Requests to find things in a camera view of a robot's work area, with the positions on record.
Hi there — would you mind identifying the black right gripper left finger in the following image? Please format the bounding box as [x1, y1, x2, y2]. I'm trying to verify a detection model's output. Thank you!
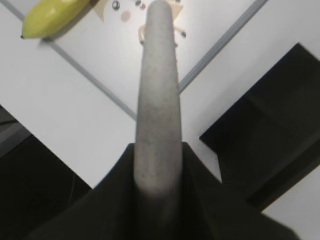
[26, 143, 138, 240]

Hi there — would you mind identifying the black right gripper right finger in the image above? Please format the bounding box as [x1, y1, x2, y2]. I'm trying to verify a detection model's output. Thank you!
[176, 142, 299, 240]

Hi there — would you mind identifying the yellow plastic banana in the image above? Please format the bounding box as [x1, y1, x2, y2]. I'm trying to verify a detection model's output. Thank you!
[21, 0, 90, 39]

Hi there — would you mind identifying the black knife stand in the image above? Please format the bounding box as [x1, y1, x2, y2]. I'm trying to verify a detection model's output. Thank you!
[200, 43, 320, 210]

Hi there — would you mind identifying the white deer cutting board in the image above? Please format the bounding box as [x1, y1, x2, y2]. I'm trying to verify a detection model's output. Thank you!
[0, 0, 270, 121]

